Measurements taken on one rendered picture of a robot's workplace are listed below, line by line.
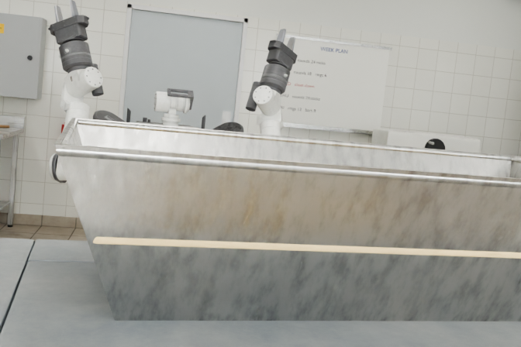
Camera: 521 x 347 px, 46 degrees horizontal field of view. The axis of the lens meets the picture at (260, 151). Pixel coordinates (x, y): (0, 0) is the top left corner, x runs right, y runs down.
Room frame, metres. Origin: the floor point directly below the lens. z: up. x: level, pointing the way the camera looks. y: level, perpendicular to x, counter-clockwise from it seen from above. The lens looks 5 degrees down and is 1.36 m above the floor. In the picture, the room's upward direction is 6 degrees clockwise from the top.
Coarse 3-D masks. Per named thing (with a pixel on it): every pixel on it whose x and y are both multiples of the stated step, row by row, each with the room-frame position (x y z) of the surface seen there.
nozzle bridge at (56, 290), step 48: (0, 240) 0.65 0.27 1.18; (48, 240) 0.67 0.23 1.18; (0, 288) 0.50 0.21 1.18; (48, 288) 0.52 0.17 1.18; (96, 288) 0.53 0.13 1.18; (0, 336) 0.41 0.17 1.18; (48, 336) 0.42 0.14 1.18; (96, 336) 0.43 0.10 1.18; (144, 336) 0.43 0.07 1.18; (192, 336) 0.44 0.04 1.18; (240, 336) 0.45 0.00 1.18; (288, 336) 0.46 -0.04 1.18; (336, 336) 0.47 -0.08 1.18; (384, 336) 0.48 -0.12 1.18; (432, 336) 0.49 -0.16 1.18; (480, 336) 0.51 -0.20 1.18
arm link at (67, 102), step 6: (66, 90) 1.84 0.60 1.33; (66, 96) 1.83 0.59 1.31; (60, 102) 1.82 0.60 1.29; (66, 102) 1.80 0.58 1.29; (72, 102) 1.78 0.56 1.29; (78, 102) 1.78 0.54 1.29; (66, 108) 1.78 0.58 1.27; (72, 108) 1.77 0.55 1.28; (78, 108) 1.77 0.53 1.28; (84, 108) 1.78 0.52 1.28
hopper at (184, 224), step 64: (128, 128) 0.67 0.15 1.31; (192, 128) 0.69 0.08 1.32; (128, 192) 0.41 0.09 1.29; (192, 192) 0.42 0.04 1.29; (256, 192) 0.43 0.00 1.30; (320, 192) 0.44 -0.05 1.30; (384, 192) 0.45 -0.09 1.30; (448, 192) 0.47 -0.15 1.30; (512, 192) 0.48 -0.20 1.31; (128, 256) 0.43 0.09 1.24; (192, 256) 0.45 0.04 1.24; (256, 256) 0.46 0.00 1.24; (320, 256) 0.47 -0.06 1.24; (384, 256) 0.48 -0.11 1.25; (448, 256) 0.50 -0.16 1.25; (512, 256) 0.51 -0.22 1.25; (128, 320) 0.46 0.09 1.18; (192, 320) 0.48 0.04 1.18; (256, 320) 0.49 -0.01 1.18; (320, 320) 0.50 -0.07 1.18; (384, 320) 0.52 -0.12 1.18; (448, 320) 0.54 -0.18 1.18; (512, 320) 0.55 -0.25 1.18
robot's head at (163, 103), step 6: (156, 96) 2.02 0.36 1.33; (162, 96) 2.01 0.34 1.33; (168, 96) 2.02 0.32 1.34; (156, 102) 2.01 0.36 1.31; (162, 102) 2.01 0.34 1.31; (168, 102) 2.02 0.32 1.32; (174, 102) 2.03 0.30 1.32; (180, 102) 2.03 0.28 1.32; (186, 102) 2.03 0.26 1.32; (156, 108) 2.02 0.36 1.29; (162, 108) 2.02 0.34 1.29; (168, 108) 2.02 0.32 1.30; (174, 108) 2.04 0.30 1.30; (180, 108) 2.04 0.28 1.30; (186, 108) 2.04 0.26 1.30; (168, 114) 2.03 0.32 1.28; (174, 114) 2.04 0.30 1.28
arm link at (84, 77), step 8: (72, 56) 1.82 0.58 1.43; (80, 56) 1.83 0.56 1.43; (88, 56) 1.85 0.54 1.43; (64, 64) 1.82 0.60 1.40; (72, 64) 1.82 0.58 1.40; (80, 64) 1.82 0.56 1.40; (88, 64) 1.85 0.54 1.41; (96, 64) 1.89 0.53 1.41; (72, 72) 1.82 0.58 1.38; (80, 72) 1.81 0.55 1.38; (88, 72) 1.80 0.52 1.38; (96, 72) 1.82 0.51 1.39; (64, 80) 1.84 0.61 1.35; (72, 80) 1.82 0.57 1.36; (80, 80) 1.80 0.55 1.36; (88, 80) 1.79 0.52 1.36; (96, 80) 1.81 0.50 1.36; (72, 88) 1.82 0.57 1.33; (80, 88) 1.81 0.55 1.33; (88, 88) 1.81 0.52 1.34; (96, 88) 1.87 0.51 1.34; (72, 96) 1.85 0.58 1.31; (80, 96) 1.85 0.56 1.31
